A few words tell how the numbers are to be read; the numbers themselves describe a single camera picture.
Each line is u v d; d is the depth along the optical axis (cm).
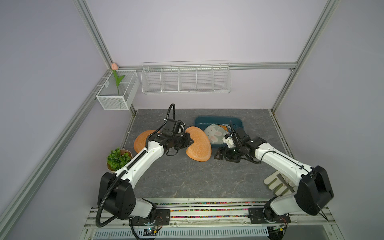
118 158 77
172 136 63
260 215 74
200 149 83
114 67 89
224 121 115
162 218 74
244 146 62
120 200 41
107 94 81
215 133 103
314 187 42
